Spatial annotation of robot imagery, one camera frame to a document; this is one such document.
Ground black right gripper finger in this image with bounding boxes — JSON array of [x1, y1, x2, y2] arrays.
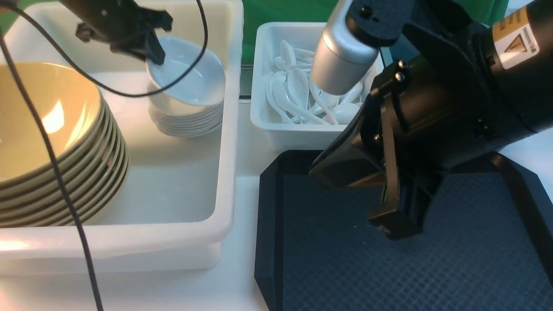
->
[[368, 104, 444, 240]]

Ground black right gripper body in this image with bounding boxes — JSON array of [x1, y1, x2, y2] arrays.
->
[[310, 52, 537, 195]]

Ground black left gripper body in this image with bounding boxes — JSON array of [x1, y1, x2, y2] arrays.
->
[[61, 0, 173, 54]]

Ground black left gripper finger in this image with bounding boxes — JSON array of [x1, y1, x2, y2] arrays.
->
[[145, 30, 165, 65]]

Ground white sauce dish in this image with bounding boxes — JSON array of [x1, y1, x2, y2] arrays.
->
[[146, 36, 226, 107]]

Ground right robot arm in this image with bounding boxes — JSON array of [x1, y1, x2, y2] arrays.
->
[[310, 0, 552, 240]]

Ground stack of white dishes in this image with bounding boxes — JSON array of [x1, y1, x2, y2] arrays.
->
[[148, 94, 224, 138]]

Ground black serving tray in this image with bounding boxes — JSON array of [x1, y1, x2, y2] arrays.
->
[[254, 150, 553, 311]]

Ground stack of yellow bowls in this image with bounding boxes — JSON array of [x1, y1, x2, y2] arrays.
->
[[0, 62, 130, 228]]

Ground pile of white spoons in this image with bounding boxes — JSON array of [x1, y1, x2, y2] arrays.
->
[[264, 41, 365, 125]]

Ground white spoon tray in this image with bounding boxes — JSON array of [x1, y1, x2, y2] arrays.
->
[[250, 22, 385, 151]]

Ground large white plastic bin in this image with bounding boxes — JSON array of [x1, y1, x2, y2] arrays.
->
[[1, 0, 243, 276]]

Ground black cable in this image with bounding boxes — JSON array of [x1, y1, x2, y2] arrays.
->
[[0, 0, 209, 311]]

